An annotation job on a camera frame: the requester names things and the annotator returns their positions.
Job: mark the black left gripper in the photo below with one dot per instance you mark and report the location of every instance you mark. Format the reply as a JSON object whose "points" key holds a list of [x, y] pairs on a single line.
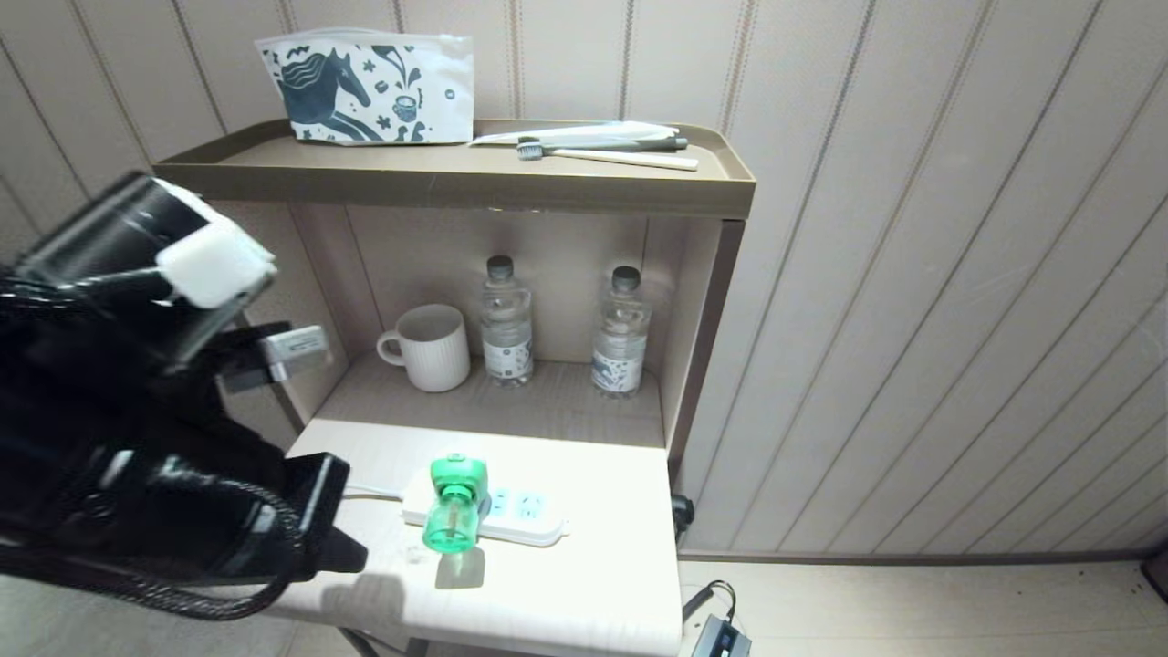
{"points": [[310, 497]]}

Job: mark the green plug-in mosquito repellent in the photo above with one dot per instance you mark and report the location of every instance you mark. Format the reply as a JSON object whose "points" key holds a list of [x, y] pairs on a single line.
{"points": [[454, 511]]}

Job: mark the white power strip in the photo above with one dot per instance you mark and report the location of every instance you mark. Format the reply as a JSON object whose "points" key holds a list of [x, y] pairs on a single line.
{"points": [[529, 516]]}

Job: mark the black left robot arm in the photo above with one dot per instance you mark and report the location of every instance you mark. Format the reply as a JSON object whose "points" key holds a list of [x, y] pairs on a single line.
{"points": [[82, 383]]}

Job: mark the white ribbed mug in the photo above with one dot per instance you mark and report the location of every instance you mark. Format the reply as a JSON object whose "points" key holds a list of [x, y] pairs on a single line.
{"points": [[433, 351]]}

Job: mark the clear water bottle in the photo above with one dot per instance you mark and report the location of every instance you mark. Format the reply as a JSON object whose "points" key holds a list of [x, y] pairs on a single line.
{"points": [[506, 328], [621, 338]]}

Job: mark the brown wooden bedside shelf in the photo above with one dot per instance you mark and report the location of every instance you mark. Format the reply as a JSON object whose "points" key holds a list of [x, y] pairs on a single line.
{"points": [[456, 178]]}

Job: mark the white horse print pouch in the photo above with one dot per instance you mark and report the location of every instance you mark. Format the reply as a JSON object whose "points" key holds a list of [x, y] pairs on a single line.
{"points": [[374, 87]]}

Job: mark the clear plastic toothbrush wrapper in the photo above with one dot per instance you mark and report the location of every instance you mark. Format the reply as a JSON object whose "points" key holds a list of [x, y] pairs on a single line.
{"points": [[566, 133]]}

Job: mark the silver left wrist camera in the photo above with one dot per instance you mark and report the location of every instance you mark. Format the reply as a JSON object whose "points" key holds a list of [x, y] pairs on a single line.
{"points": [[290, 351]]}

